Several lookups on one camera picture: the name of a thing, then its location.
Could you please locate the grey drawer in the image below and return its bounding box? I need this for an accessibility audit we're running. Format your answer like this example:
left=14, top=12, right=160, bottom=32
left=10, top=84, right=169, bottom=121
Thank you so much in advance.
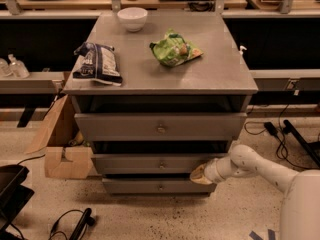
left=102, top=178, right=216, bottom=194
left=75, top=113, right=246, bottom=141
left=92, top=153, right=225, bottom=175

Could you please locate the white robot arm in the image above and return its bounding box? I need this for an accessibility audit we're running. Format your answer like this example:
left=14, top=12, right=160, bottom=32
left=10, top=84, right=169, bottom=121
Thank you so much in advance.
left=190, top=145, right=320, bottom=240

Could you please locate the grey drawer cabinet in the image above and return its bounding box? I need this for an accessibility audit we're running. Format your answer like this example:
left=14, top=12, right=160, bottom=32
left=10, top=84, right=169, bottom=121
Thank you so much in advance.
left=64, top=10, right=257, bottom=180

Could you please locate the grey bottom drawer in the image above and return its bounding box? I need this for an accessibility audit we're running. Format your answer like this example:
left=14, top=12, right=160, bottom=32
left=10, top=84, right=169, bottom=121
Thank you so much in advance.
left=102, top=178, right=216, bottom=194

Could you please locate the grey top drawer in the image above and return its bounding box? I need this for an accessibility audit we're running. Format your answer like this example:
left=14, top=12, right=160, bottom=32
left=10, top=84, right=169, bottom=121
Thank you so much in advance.
left=75, top=113, right=246, bottom=141

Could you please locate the black power adapter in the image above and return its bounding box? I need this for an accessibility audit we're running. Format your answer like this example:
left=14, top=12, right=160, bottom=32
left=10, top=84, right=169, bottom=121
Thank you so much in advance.
left=264, top=122, right=277, bottom=136

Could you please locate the blue tape floor mark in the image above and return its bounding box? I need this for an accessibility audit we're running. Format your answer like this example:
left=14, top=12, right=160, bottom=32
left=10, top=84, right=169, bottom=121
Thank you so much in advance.
left=249, top=229, right=276, bottom=240

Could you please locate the black metal stand leg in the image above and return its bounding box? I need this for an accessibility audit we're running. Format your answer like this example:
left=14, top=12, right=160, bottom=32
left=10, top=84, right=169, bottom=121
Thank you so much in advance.
left=283, top=120, right=320, bottom=167

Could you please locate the green chip bag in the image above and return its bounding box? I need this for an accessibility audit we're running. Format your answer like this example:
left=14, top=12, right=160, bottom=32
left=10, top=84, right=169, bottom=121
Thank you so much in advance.
left=149, top=29, right=203, bottom=67

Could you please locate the cardboard box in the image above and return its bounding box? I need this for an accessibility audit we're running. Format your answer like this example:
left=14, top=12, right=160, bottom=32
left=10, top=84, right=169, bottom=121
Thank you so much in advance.
left=25, top=96, right=97, bottom=179

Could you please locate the small white pump bottle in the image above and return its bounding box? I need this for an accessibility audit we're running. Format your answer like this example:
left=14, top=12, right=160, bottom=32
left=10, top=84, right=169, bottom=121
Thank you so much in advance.
left=239, top=45, right=247, bottom=55

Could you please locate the dark blue snack bag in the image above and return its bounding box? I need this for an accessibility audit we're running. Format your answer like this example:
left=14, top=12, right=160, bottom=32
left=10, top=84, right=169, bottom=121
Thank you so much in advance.
left=72, top=42, right=123, bottom=86

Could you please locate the white ceramic bowl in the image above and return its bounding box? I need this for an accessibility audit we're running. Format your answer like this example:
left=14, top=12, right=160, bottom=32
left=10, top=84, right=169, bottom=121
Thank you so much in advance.
left=117, top=7, right=148, bottom=32

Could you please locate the black plastic bin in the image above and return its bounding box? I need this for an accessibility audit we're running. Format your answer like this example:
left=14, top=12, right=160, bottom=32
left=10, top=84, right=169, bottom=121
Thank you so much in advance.
left=0, top=165, right=34, bottom=233

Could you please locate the clear sanitizer bottle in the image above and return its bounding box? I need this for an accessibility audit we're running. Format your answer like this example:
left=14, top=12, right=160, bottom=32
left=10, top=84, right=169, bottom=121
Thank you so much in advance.
left=8, top=54, right=30, bottom=78

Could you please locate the black floor cable right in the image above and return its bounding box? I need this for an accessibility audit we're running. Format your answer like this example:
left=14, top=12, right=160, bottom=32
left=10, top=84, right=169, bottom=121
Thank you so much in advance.
left=243, top=102, right=320, bottom=172

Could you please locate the black floor cable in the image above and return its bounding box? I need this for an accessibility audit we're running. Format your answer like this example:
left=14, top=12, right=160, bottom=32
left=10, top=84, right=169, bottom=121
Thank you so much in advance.
left=243, top=102, right=320, bottom=172
left=48, top=207, right=96, bottom=240

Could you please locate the black floor cable left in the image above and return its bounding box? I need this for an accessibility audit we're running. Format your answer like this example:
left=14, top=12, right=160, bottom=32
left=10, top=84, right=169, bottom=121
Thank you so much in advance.
left=48, top=207, right=96, bottom=240

